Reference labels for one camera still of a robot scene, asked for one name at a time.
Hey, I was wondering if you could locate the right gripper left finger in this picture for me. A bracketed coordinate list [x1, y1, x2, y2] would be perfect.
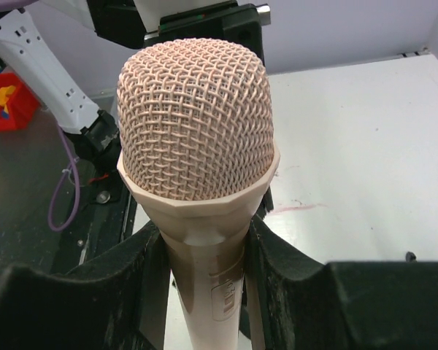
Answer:
[0, 223, 170, 349]

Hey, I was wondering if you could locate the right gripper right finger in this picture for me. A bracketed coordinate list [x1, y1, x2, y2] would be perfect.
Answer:
[240, 213, 438, 350]

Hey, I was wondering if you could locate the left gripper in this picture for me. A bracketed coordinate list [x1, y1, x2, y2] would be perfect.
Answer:
[88, 1, 270, 60]

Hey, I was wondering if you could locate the beige microphone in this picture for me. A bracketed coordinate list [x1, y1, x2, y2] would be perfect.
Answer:
[117, 38, 280, 349]

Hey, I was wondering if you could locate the black tripod shock-mount stand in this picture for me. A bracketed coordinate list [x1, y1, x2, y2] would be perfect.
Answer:
[405, 252, 417, 263]

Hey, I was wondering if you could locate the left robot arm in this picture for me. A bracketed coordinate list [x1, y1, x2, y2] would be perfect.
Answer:
[0, 1, 271, 172]

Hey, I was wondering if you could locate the red toy box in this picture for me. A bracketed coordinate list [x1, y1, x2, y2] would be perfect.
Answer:
[0, 72, 41, 132]

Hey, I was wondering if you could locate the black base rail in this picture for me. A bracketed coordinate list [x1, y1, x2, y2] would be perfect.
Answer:
[47, 158, 136, 274]

